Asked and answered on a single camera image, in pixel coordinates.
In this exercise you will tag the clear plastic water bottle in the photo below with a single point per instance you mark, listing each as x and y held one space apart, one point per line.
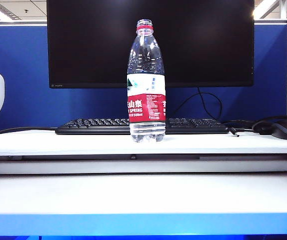
146 110

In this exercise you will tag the black ASUS monitor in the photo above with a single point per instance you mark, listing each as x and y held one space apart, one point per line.
208 42

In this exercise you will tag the black Logitech keyboard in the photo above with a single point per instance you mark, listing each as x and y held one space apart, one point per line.
96 125

